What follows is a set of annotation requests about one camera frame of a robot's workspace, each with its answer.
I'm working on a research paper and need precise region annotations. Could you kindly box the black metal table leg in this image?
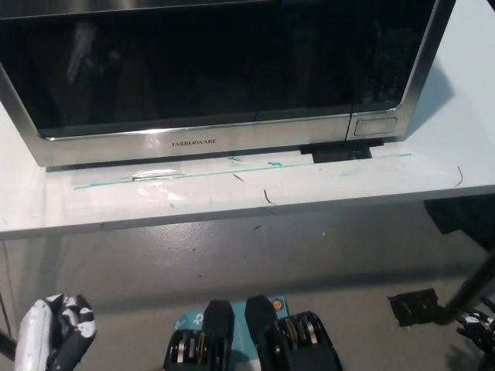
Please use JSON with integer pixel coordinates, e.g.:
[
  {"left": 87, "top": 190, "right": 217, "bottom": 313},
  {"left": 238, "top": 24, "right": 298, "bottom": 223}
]
[{"left": 442, "top": 250, "right": 495, "bottom": 326}]

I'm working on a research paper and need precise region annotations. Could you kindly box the stainless steel microwave oven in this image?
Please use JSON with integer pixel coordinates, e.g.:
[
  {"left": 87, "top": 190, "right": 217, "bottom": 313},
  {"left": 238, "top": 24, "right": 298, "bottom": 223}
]
[{"left": 0, "top": 0, "right": 459, "bottom": 171}]

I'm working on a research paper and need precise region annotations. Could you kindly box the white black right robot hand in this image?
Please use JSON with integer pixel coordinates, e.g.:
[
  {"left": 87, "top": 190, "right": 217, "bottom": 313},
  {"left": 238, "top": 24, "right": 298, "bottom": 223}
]
[{"left": 455, "top": 308, "right": 495, "bottom": 371}]

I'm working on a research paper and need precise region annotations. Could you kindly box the black tape under microwave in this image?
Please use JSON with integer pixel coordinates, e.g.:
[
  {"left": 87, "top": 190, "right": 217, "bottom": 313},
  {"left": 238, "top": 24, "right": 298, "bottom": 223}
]
[{"left": 299, "top": 138, "right": 385, "bottom": 165}]

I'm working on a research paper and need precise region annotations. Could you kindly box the black cloth under table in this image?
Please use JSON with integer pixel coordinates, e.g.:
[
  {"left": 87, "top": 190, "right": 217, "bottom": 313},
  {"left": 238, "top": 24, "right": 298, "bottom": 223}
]
[{"left": 422, "top": 198, "right": 495, "bottom": 249}]

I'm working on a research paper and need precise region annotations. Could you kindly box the black teal robot torso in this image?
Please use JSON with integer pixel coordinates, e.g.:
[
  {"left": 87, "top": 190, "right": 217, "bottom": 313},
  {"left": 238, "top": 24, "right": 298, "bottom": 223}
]
[{"left": 164, "top": 295, "right": 344, "bottom": 371}]

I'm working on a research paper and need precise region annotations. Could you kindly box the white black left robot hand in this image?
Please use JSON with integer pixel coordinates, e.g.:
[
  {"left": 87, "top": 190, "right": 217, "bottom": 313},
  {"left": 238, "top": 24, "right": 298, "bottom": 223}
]
[{"left": 12, "top": 292, "right": 98, "bottom": 371}]

